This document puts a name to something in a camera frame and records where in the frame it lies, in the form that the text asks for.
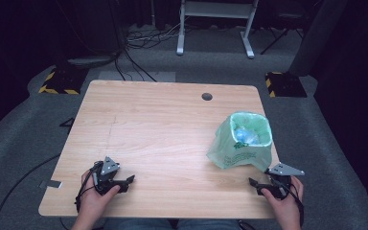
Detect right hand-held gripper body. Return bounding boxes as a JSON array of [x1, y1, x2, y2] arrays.
[[264, 162, 306, 200]]

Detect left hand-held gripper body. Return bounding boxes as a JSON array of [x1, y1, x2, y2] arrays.
[[92, 155, 123, 196]]

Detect person's right hand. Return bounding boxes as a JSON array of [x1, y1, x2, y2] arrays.
[[261, 175, 305, 222]]

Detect person's left hand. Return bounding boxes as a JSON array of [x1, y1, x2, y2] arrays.
[[80, 169, 122, 221]]

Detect bin with green bag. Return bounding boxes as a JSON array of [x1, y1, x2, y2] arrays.
[[206, 110, 274, 173]]

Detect blue crumpled wrapper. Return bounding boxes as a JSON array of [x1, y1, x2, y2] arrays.
[[234, 126, 261, 146]]

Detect grey tape piece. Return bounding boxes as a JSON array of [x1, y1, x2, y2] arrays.
[[38, 179, 63, 190]]

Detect black yellow striped stand base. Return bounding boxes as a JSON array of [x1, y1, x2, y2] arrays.
[[37, 66, 89, 96], [264, 71, 309, 99]]

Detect black tripod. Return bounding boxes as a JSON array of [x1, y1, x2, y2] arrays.
[[260, 12, 305, 56]]

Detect dark grey stand column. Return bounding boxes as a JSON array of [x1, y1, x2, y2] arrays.
[[287, 0, 349, 78]]

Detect right hand-held gripper cable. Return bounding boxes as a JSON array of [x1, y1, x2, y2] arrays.
[[279, 178, 305, 228]]

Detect black table bracket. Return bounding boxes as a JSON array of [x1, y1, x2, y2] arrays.
[[58, 117, 77, 135]]

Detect black floor cable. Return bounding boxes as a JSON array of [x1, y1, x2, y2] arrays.
[[0, 152, 61, 230]]

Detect bundle of floor cables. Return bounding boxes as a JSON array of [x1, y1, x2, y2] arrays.
[[108, 0, 190, 82]]

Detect white metal desk frame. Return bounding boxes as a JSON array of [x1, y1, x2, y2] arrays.
[[175, 0, 260, 59]]

